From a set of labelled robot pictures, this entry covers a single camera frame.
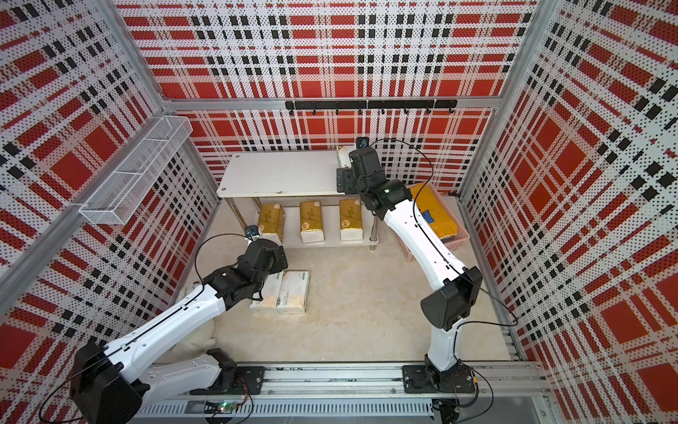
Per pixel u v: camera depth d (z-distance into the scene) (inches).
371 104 34.8
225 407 27.2
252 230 27.0
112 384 14.7
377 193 21.2
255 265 23.0
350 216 37.6
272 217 37.8
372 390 28.8
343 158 30.0
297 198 46.9
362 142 25.1
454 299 17.4
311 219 37.6
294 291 33.9
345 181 27.1
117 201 27.5
